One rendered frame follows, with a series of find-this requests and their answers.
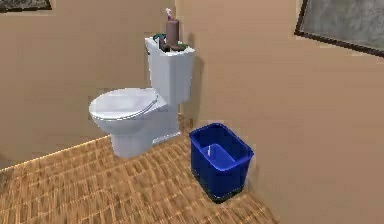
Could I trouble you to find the white toilet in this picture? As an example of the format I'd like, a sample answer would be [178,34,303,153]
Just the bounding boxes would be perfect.
[88,36,196,159]

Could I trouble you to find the blue waste bin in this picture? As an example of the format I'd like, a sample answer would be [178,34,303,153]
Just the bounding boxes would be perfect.
[188,122,255,204]

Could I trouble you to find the dark framed wall picture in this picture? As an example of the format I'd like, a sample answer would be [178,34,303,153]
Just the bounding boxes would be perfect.
[0,0,53,14]
[293,0,384,59]

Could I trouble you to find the brown spray bottle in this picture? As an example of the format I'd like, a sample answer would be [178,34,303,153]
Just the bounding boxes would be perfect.
[165,7,181,46]

